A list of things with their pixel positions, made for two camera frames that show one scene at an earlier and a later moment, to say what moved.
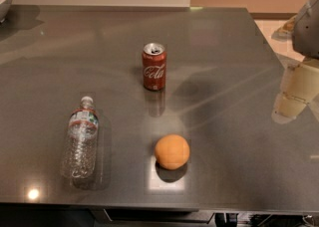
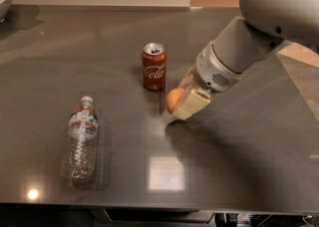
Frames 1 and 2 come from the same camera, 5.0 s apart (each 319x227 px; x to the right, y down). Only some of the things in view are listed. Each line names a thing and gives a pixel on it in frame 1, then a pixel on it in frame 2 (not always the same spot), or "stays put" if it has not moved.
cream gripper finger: [300, 87] → [211, 74]
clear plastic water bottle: [83, 144] stays put
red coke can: [154, 66] stays put
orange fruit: [171, 151] → [173, 97]
